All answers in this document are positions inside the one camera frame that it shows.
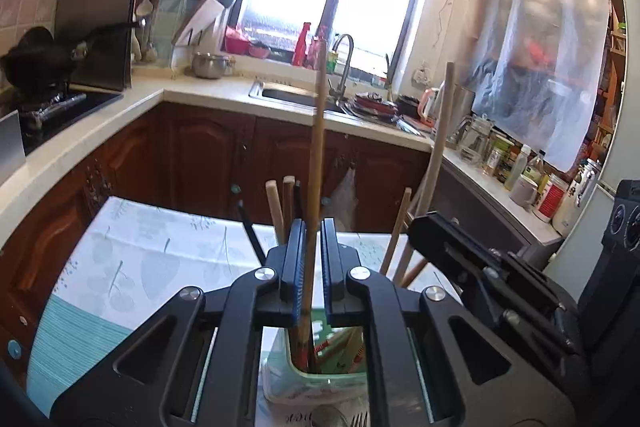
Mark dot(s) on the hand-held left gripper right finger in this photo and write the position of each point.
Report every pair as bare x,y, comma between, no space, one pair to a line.
327,267

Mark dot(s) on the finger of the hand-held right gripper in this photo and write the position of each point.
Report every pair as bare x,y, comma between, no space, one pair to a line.
530,322
450,237

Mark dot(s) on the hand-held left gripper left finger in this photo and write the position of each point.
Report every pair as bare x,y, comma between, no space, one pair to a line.
299,267

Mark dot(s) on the black chopstick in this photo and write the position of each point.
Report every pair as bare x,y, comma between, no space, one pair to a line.
250,232

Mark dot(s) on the light bamboo chopstick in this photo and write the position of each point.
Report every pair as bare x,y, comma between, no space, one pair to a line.
440,132

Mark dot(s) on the tan chopstick with red end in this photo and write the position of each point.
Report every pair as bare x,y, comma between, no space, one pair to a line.
316,157

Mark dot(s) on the green plastic utensil holder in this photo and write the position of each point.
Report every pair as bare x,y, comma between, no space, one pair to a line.
325,382

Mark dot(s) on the brown chopstick with red tip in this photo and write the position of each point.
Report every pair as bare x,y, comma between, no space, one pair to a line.
415,272

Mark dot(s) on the pale wooden chopstick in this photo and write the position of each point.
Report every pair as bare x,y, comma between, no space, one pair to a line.
397,227

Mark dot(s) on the cream chopstick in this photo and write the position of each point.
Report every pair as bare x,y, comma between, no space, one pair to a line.
275,212

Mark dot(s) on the brown wooden chopstick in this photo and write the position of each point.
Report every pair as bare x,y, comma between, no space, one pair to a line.
289,207

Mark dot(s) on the hanging plastic bag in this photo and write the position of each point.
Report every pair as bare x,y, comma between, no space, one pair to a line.
342,197

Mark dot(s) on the white mug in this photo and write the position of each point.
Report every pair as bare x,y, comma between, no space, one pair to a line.
522,192

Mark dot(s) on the white plastic container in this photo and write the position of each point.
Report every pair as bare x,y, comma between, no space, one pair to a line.
565,214

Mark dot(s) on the group of spice jars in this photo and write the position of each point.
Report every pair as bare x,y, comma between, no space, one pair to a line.
500,159

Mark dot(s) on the clear plastic bottle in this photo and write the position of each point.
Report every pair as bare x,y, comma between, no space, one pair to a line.
517,167

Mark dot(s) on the glass pitcher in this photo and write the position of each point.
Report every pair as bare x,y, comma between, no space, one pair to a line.
475,139

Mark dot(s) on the red label jar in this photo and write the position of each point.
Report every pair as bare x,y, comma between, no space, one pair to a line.
550,199

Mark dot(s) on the glass bottle with dark cap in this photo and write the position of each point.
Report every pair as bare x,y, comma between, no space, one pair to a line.
537,169

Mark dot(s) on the metal electric kettle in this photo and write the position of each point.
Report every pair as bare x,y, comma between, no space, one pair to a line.
460,107

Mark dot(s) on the brown wooden kitchen cabinets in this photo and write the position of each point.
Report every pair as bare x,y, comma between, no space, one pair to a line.
200,157

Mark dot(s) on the teal leaf print tablecloth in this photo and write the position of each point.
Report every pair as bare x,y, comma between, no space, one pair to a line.
150,257

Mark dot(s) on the round white printed placemat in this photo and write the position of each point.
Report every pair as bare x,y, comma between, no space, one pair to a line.
280,417

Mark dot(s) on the red pan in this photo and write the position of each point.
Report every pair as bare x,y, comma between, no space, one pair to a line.
372,104

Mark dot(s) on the metal fork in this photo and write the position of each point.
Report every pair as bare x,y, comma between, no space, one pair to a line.
359,421

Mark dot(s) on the metal sink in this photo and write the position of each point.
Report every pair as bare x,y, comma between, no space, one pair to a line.
290,96

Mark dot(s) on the metal faucet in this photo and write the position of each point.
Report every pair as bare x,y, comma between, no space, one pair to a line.
348,67

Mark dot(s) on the translucent plastic curtain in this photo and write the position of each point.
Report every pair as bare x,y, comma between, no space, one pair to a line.
540,57

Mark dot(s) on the metal pot with lid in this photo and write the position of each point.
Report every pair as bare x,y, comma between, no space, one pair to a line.
210,66

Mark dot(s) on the red spray bottle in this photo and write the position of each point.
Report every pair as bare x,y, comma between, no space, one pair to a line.
301,44

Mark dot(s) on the wooden shelf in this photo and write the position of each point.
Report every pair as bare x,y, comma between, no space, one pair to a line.
612,57

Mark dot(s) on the red bowl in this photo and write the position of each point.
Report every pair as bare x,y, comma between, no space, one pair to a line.
236,43

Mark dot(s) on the white kitchen countertop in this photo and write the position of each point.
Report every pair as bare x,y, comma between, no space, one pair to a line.
125,102

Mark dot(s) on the white cutting board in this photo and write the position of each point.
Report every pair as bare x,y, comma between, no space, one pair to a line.
200,19

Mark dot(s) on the black gas stove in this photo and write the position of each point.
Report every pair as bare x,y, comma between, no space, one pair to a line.
75,104

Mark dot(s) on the blue tablecloth clip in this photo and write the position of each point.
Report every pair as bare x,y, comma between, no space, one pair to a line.
14,349

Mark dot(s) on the black splash guard panel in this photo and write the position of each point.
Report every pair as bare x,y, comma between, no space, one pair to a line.
100,7

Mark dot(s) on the black wok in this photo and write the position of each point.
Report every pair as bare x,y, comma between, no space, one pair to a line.
35,62

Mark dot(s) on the white wall outlet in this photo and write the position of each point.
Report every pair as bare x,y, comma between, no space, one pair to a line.
422,73

